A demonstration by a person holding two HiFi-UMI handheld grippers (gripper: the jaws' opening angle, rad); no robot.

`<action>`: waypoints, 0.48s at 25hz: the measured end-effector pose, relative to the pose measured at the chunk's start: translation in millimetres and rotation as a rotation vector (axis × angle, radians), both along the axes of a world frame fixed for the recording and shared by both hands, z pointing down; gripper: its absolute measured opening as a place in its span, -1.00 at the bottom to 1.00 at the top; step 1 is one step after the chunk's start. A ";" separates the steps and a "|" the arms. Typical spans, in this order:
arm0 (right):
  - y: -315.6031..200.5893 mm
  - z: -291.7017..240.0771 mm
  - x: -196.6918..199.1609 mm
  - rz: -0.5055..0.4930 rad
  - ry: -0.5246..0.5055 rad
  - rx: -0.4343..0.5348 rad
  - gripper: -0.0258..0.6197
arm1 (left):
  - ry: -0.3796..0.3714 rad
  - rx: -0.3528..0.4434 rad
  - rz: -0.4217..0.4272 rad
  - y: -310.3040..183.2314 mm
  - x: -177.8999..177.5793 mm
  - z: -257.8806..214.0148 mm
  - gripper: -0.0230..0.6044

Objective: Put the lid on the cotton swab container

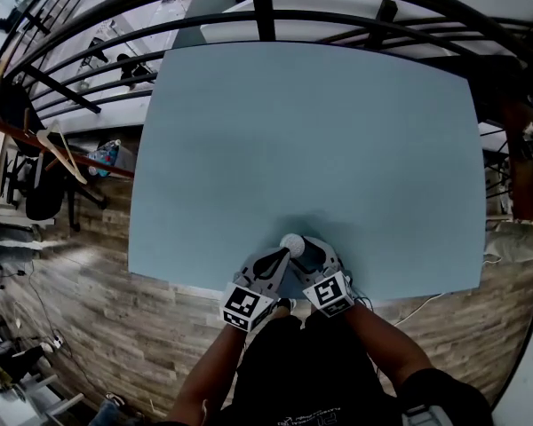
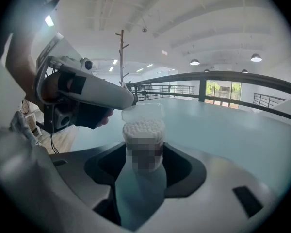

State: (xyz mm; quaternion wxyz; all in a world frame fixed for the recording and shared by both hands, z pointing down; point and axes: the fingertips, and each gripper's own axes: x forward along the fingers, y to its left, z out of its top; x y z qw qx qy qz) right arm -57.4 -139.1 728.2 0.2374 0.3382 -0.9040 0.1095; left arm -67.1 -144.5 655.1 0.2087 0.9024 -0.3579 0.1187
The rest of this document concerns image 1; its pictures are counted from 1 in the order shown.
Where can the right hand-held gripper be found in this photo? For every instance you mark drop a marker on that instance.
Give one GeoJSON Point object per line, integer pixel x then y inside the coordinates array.
{"type": "Point", "coordinates": [328, 293]}

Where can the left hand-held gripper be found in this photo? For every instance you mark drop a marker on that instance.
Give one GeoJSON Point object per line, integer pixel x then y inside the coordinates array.
{"type": "Point", "coordinates": [244, 302]}

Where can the person's left forearm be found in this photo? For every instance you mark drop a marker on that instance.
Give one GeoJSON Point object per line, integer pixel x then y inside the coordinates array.
{"type": "Point", "coordinates": [209, 380]}

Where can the person's right forearm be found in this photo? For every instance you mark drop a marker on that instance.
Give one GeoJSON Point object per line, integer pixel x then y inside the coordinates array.
{"type": "Point", "coordinates": [382, 344]}

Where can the person's black shirt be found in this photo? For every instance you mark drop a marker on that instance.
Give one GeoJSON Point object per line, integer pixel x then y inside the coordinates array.
{"type": "Point", "coordinates": [302, 371]}

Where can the grey bin of bottles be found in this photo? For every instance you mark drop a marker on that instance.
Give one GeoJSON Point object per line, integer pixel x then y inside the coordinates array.
{"type": "Point", "coordinates": [108, 158]}

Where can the white power strip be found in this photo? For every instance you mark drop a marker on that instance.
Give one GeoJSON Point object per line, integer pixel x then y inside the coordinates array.
{"type": "Point", "coordinates": [58, 342]}

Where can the wooden clothes hanger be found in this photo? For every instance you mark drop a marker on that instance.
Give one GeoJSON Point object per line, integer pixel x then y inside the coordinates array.
{"type": "Point", "coordinates": [73, 162]}

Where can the wooden coat rack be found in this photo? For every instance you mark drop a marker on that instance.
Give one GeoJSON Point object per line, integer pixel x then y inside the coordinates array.
{"type": "Point", "coordinates": [71, 153]}

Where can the brown wooden board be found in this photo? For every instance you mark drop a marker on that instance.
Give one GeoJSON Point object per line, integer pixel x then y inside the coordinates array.
{"type": "Point", "coordinates": [522, 171]}

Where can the black office chair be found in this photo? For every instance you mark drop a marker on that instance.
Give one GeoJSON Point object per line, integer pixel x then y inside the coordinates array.
{"type": "Point", "coordinates": [44, 198]}

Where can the black metal railing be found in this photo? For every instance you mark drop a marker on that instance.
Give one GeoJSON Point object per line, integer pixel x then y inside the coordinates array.
{"type": "Point", "coordinates": [264, 16]}

